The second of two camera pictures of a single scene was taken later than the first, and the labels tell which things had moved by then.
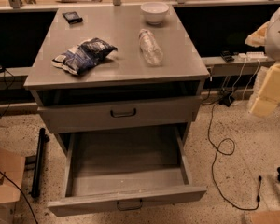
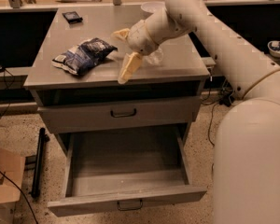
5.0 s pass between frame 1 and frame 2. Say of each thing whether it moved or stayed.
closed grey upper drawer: stayed
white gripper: moved
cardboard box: stayed
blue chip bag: stayed
